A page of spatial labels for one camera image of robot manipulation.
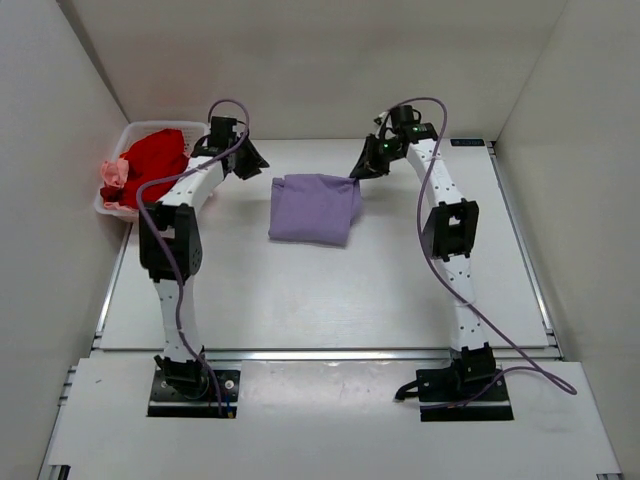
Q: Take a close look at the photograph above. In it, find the purple t-shirt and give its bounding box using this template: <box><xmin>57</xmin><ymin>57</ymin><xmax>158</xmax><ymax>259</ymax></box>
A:
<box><xmin>268</xmin><ymin>174</ymin><xmax>362</xmax><ymax>247</ymax></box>

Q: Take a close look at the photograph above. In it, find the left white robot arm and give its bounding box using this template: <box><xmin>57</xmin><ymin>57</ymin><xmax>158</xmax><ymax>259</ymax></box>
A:
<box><xmin>137</xmin><ymin>116</ymin><xmax>269</xmax><ymax>402</ymax></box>

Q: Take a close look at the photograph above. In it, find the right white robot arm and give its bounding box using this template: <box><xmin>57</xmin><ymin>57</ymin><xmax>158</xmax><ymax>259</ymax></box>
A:
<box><xmin>350</xmin><ymin>100</ymin><xmax>496</xmax><ymax>402</ymax></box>

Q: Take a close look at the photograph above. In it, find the white plastic basket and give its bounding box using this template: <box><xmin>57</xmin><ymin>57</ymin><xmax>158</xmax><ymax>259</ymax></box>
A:
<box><xmin>93</xmin><ymin>120</ymin><xmax>208</xmax><ymax>223</ymax></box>

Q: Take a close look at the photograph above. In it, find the pink t-shirt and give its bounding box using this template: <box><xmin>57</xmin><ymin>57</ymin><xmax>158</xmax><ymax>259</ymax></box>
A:
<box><xmin>101</xmin><ymin>158</ymin><xmax>133</xmax><ymax>212</ymax></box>

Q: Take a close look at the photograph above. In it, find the dark red t-shirt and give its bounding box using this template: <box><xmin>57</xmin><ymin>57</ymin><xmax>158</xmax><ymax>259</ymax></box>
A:
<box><xmin>99</xmin><ymin>185</ymin><xmax>122</xmax><ymax>204</ymax></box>

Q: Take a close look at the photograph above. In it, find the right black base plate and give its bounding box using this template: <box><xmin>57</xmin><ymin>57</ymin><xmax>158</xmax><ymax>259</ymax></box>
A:
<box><xmin>394</xmin><ymin>366</ymin><xmax>515</xmax><ymax>422</ymax></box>

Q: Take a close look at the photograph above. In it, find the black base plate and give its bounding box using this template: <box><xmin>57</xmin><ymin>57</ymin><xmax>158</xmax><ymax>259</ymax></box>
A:
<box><xmin>147</xmin><ymin>368</ymin><xmax>241</xmax><ymax>419</ymax></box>
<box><xmin>394</xmin><ymin>366</ymin><xmax>515</xmax><ymax>422</ymax></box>

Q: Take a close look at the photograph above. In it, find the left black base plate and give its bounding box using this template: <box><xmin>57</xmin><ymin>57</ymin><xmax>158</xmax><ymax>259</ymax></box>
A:
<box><xmin>147</xmin><ymin>368</ymin><xmax>241</xmax><ymax>419</ymax></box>

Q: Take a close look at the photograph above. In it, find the aluminium rail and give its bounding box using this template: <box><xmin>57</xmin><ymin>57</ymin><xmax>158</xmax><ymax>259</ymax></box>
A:
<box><xmin>91</xmin><ymin>329</ymin><xmax>564</xmax><ymax>362</ymax></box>

